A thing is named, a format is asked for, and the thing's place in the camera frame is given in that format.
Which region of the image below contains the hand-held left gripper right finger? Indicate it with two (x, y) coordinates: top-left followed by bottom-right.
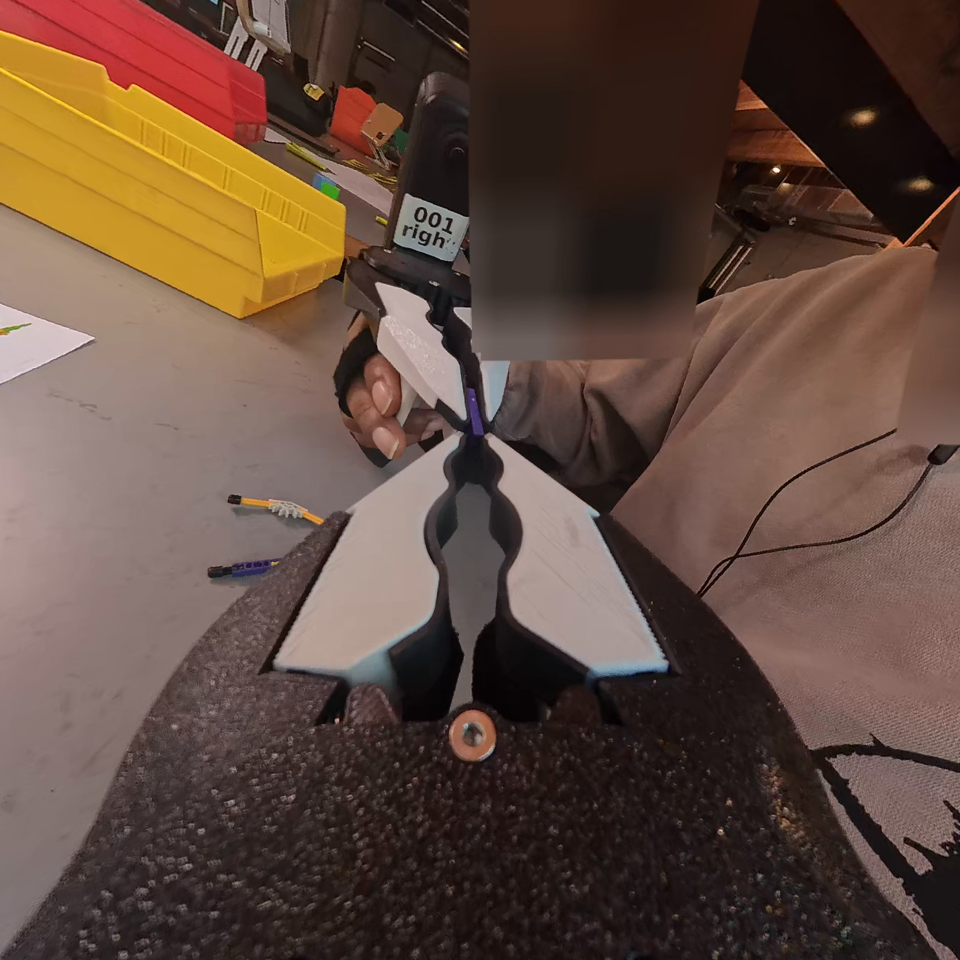
(478, 436), (669, 714)

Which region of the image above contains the stack of red bins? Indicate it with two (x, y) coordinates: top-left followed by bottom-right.
(0, 0), (269, 145)

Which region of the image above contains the grey desk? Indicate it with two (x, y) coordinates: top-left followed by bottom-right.
(0, 138), (631, 960)

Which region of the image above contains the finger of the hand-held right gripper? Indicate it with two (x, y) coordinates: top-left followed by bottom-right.
(375, 283), (472, 427)
(478, 360), (513, 427)

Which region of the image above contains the person's beige hoodie torso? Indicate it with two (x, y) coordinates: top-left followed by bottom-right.
(615, 247), (960, 960)

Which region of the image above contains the orange chair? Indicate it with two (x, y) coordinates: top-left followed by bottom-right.
(330, 84), (378, 155)

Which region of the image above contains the cluttered work table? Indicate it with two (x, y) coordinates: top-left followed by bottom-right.
(255, 127), (410, 249)

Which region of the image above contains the black hoodie drawstring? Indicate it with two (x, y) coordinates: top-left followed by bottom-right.
(697, 427), (960, 599)

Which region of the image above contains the person's right hand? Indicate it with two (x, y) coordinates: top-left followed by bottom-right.
(341, 352), (451, 460)

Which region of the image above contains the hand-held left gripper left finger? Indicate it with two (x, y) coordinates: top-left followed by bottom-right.
(273, 435), (460, 714)

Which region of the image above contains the person's right forearm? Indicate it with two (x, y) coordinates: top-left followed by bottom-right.
(491, 300), (721, 496)

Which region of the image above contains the toy instruction sheet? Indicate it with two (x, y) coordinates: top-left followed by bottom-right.
(0, 303), (96, 386)

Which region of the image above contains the toy construction model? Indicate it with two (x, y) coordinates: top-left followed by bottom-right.
(208, 492), (326, 579)

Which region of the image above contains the white hanging banner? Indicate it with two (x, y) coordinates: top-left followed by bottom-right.
(223, 0), (295, 73)

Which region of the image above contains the yellow plastic bin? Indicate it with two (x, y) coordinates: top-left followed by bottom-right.
(0, 30), (348, 320)

